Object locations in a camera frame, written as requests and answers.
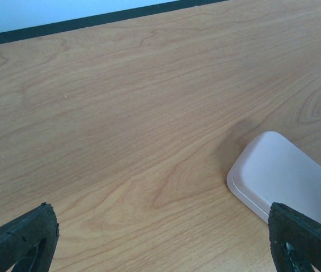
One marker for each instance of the pink glasses case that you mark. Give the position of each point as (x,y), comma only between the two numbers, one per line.
(272,169)

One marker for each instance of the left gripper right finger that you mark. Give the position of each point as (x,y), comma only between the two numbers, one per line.
(295,239)

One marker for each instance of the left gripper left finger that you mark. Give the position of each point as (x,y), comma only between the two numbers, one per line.
(28,242)

